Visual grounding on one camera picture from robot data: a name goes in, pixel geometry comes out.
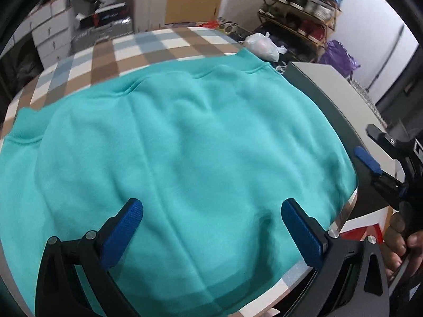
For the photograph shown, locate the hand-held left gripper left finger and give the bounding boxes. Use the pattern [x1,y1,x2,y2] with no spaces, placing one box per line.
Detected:
[35,198,144,317]

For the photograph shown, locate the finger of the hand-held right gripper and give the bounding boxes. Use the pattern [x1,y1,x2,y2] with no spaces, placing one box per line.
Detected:
[354,146,407,202]
[366,124,416,161]

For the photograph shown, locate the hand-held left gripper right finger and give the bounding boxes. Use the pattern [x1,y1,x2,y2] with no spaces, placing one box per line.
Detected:
[280,198,390,317]

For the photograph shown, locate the teal zip jacket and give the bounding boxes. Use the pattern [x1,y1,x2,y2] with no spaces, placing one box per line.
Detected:
[0,48,359,317]

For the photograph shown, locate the person's right hand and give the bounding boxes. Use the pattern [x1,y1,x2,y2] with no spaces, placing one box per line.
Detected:
[383,212,423,282]

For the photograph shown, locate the red white sheet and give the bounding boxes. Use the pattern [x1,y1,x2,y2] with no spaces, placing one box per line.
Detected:
[337,205,395,248]

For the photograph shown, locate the grey side table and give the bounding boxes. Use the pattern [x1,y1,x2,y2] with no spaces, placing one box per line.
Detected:
[284,61,407,225]

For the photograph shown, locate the grey pole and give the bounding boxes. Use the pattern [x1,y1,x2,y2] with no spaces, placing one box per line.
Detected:
[365,23,405,90]

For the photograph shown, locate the purple bag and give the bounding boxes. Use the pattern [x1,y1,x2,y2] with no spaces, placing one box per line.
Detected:
[319,40,359,80]

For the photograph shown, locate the gold shoe rack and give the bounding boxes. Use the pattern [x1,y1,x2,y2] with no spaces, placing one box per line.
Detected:
[257,0,342,63]

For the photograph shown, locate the white plastic bag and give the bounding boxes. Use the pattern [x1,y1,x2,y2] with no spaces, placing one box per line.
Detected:
[240,32,288,63]

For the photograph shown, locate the shoe rack with shoes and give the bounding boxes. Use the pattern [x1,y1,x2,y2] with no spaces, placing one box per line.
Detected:
[263,0,344,45]

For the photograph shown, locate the checkered blanket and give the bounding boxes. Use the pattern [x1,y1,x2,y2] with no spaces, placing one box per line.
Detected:
[0,26,359,317]

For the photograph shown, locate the scattered loose shoes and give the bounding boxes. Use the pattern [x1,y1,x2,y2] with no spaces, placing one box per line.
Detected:
[216,18,252,42]

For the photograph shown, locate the black backpack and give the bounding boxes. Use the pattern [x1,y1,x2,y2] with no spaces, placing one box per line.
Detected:
[7,36,43,83]

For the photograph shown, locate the silver suitcase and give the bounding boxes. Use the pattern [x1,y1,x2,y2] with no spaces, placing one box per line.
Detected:
[71,18,136,53]

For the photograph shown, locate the white drawer desk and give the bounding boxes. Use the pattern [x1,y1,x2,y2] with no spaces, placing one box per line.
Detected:
[8,0,75,70]

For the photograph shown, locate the open black box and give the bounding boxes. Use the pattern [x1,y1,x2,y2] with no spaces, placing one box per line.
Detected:
[74,11,98,30]

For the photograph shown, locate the black red shoe box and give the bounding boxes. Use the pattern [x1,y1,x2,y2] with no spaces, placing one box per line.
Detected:
[93,3,129,27]

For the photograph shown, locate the white upright suitcase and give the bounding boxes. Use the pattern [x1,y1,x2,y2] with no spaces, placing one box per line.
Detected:
[132,0,171,34]

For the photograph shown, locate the white wire rack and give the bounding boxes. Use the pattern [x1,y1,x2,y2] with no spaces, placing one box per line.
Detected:
[348,78,384,123]

